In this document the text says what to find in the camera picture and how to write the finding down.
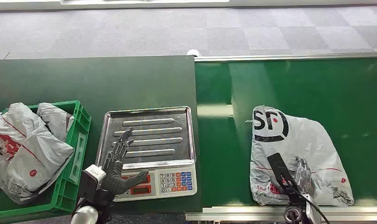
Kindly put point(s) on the wide aluminium conveyor rail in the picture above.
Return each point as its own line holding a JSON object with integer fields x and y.
{"x": 237, "y": 213}

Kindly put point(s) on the thin aluminium conveyor rail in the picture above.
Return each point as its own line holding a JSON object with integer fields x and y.
{"x": 284, "y": 57}

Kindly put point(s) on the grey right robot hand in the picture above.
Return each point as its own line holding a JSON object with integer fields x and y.
{"x": 304, "y": 177}

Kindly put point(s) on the plain grey courier package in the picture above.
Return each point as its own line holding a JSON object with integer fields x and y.
{"x": 56, "y": 120}

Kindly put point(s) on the green conveyor belt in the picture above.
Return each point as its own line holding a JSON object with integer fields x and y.
{"x": 330, "y": 92}

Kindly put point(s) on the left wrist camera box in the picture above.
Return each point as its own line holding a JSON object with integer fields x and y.
{"x": 94, "y": 173}

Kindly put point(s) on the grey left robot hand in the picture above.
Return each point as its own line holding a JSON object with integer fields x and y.
{"x": 114, "y": 182}

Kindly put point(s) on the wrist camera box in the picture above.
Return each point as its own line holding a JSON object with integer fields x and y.
{"x": 94, "y": 173}
{"x": 279, "y": 170}

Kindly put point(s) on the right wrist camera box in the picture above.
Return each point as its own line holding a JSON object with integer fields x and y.
{"x": 279, "y": 170}

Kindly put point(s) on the electronic scale with steel tray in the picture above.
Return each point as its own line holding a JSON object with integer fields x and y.
{"x": 151, "y": 136}

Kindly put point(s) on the grey SF courier package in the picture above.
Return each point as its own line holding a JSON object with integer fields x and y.
{"x": 306, "y": 139}

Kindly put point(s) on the grey package with red print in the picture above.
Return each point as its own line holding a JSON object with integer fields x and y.
{"x": 27, "y": 148}

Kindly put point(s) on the white conveyor roller end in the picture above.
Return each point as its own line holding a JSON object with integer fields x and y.
{"x": 194, "y": 53}

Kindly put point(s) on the green plastic crate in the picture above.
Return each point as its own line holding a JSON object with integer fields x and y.
{"x": 83, "y": 120}

